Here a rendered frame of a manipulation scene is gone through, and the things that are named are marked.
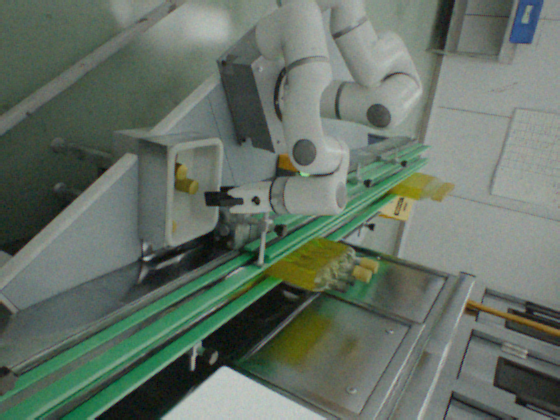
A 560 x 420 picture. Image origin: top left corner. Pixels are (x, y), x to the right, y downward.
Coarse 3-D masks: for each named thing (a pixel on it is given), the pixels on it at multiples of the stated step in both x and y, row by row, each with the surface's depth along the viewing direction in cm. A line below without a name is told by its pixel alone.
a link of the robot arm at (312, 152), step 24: (288, 72) 85; (312, 72) 82; (288, 96) 82; (312, 96) 79; (288, 120) 80; (312, 120) 78; (288, 144) 80; (312, 144) 78; (336, 144) 82; (312, 168) 79; (336, 168) 84
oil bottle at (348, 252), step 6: (312, 240) 132; (318, 240) 133; (324, 240) 133; (330, 240) 134; (324, 246) 130; (330, 246) 130; (336, 246) 130; (342, 246) 130; (348, 246) 131; (342, 252) 127; (348, 252) 128; (354, 252) 129; (348, 258) 127
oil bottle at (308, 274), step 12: (276, 264) 118; (288, 264) 117; (300, 264) 116; (312, 264) 117; (276, 276) 119; (288, 276) 117; (300, 276) 115; (312, 276) 114; (324, 276) 113; (312, 288) 114; (324, 288) 114
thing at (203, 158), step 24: (192, 144) 94; (216, 144) 102; (168, 168) 90; (192, 168) 107; (216, 168) 105; (168, 192) 92; (168, 216) 94; (192, 216) 111; (216, 216) 109; (168, 240) 96
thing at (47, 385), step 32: (256, 256) 116; (192, 288) 96; (224, 288) 98; (128, 320) 83; (160, 320) 84; (64, 352) 73; (96, 352) 74; (128, 352) 75; (32, 384) 66; (64, 384) 66; (0, 416) 60; (32, 416) 61
